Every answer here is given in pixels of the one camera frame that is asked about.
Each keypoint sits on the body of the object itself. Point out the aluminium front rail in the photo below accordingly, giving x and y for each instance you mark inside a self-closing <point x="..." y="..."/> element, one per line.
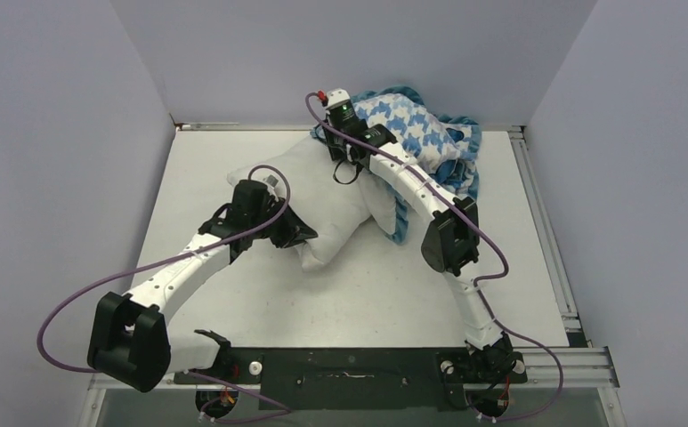
<point x="569" y="367"/>

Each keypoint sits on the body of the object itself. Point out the aluminium right side rail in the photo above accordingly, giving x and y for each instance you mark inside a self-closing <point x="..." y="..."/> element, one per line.
<point x="551" y="251"/>

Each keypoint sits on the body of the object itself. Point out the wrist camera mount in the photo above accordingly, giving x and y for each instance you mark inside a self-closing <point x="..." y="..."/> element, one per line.
<point x="335" y="97"/>
<point x="274" y="183"/>

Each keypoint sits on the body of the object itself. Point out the aluminium rail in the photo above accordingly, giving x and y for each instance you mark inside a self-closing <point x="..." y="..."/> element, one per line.
<point x="551" y="251"/>
<point x="569" y="367"/>

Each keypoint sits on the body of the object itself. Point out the white knob on plate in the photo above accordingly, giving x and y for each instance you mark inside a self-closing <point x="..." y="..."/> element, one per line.
<point x="255" y="368"/>

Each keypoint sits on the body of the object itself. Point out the white pillowcase with blue trim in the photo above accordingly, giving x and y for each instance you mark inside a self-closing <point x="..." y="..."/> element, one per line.
<point x="444" y="146"/>

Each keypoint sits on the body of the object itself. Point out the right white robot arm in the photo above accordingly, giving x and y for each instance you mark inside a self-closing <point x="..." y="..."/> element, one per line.
<point x="452" y="237"/>

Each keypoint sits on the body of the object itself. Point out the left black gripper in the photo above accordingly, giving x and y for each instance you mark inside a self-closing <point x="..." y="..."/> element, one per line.
<point x="294" y="231"/>

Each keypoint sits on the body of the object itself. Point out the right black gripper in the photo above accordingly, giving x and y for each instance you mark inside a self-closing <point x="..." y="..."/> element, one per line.
<point x="338" y="154"/>

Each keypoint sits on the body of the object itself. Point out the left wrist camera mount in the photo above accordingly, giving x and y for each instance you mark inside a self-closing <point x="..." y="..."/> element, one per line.
<point x="274" y="183"/>

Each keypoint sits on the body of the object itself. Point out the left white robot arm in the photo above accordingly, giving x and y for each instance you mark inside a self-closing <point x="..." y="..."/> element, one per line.
<point x="130" y="339"/>

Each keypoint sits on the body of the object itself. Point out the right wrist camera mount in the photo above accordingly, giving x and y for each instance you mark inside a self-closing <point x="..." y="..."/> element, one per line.
<point x="335" y="97"/>

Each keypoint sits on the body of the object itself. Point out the white pillow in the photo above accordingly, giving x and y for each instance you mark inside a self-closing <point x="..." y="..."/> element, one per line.
<point x="332" y="209"/>

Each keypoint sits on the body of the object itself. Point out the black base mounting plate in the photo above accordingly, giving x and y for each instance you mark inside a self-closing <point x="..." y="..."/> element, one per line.
<point x="373" y="394"/>

